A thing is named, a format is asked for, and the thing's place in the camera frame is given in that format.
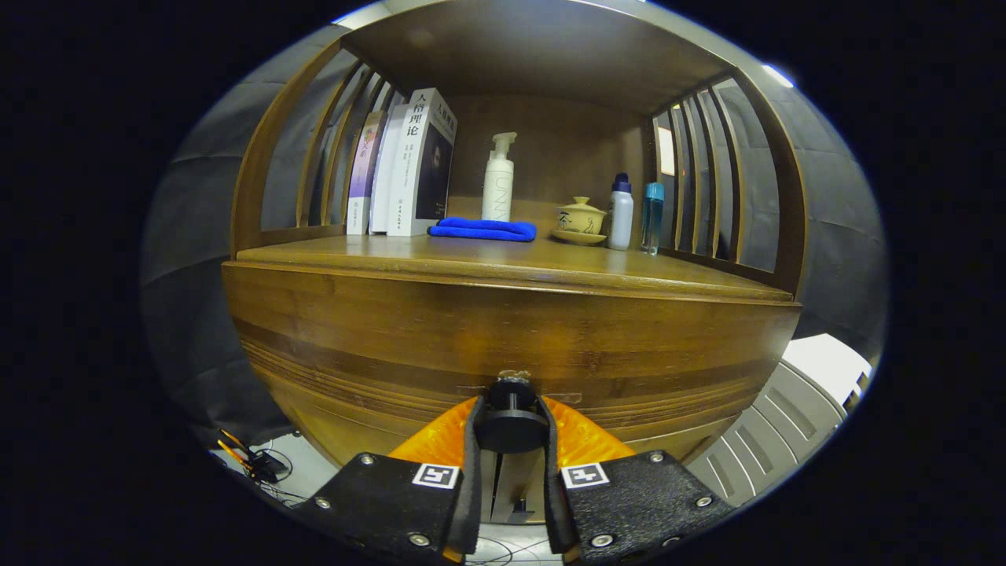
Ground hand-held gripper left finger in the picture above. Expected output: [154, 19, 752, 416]
[295, 395, 484, 564]

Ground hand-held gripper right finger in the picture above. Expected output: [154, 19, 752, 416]
[537, 395, 740, 565]

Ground black drawer knob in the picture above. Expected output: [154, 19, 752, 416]
[474, 377, 549, 454]

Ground wooden drawer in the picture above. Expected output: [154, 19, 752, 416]
[224, 271, 802, 469]

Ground wooden countertop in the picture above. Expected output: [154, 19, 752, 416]
[222, 224, 796, 303]

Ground brown wooden cabinet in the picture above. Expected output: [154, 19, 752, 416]
[222, 0, 810, 527]

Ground blue folded cloth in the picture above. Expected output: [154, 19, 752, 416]
[428, 217, 538, 243]

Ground beige lidded tea cup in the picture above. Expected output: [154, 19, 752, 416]
[550, 196, 608, 246]

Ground white bottle with blue cap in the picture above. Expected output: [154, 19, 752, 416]
[607, 173, 634, 251]

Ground clear teal bottle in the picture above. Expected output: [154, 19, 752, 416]
[641, 182, 666, 255]

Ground white pump bottle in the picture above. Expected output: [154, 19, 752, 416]
[481, 131, 518, 222]

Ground thin white book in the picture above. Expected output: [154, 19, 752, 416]
[368, 102, 411, 234]

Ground white book with dark cover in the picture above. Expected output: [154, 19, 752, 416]
[386, 87, 458, 237]

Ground purple book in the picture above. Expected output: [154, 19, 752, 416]
[346, 110, 388, 236]

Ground orange handled tool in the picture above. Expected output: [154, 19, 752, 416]
[216, 428, 293, 484]

